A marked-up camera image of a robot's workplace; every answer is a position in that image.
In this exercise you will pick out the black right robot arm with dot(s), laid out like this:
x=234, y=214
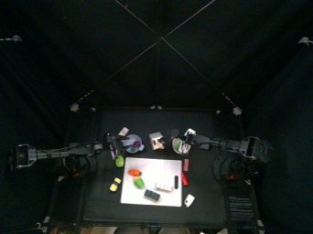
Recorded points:
x=252, y=147

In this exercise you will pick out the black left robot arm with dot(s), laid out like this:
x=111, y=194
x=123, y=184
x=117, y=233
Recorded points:
x=52, y=153

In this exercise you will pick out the tan oval toy with green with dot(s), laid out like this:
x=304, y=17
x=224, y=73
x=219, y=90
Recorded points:
x=176, y=146

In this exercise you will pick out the small green toy vegetable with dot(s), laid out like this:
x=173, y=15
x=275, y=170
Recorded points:
x=119, y=161

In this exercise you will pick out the light blue toy bowl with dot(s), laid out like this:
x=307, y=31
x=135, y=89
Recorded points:
x=129, y=147

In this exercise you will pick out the small black round object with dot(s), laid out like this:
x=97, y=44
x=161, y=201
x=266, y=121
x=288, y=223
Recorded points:
x=173, y=132

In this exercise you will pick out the small white box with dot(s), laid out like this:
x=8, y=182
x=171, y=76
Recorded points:
x=189, y=132

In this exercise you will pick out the purple toy food piece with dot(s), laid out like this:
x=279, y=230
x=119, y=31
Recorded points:
x=136, y=143

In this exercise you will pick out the pink toy bar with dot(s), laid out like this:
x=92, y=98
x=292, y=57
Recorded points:
x=185, y=164

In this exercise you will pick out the small white card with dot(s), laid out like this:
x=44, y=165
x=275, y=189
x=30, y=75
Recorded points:
x=123, y=131

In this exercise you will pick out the pink white packet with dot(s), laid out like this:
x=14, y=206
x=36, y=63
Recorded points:
x=156, y=141

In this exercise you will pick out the orange toy vegetable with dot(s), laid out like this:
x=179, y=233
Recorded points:
x=133, y=172

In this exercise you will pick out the white cutting board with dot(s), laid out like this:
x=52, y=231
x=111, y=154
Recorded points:
x=156, y=166

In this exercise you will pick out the yellow-green star fruit toy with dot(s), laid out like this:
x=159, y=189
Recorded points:
x=115, y=184

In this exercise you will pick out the red toy vegetable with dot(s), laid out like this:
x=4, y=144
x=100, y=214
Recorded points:
x=184, y=179

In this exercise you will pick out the light green pea pod toy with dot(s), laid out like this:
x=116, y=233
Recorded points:
x=139, y=182

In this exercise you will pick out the white sliced toy block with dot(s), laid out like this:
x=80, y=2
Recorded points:
x=163, y=186

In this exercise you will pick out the dark green sliced toy vegetable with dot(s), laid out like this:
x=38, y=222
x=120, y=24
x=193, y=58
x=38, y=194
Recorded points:
x=152, y=195

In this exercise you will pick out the white flat toy piece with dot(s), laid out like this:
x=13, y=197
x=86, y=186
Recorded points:
x=188, y=200

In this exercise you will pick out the black panel with white text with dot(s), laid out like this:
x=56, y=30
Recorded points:
x=239, y=210

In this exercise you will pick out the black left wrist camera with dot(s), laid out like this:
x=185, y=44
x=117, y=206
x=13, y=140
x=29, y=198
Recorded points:
x=108, y=136

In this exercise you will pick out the grey frame clamp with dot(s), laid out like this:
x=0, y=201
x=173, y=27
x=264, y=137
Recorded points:
x=73, y=107
x=16, y=38
x=236, y=111
x=304, y=40

